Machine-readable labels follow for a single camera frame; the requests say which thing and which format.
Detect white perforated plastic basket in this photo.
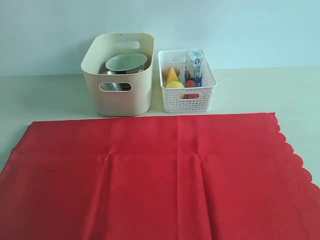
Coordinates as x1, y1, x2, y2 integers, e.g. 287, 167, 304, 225
158, 49, 217, 114

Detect brown egg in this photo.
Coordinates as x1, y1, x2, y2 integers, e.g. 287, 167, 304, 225
161, 66, 180, 78

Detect yellow lemon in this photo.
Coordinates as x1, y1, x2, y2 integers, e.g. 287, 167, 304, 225
166, 81, 185, 89

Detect stainless steel cup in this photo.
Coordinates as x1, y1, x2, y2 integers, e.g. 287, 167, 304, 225
99, 70, 132, 92

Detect yellow cheese wedge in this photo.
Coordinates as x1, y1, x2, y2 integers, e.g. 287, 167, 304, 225
166, 67, 179, 85

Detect small milk carton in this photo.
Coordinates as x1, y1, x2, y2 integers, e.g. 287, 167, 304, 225
184, 50, 205, 87

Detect orange carrot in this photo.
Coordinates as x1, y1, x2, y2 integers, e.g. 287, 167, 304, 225
185, 79, 196, 88

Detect red table cloth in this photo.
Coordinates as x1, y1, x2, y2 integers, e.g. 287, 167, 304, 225
0, 113, 320, 240

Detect pale green ceramic bowl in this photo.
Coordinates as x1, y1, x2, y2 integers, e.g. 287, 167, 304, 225
105, 52, 148, 75

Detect cream plastic bin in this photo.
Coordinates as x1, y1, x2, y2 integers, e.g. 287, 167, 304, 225
81, 33, 155, 117

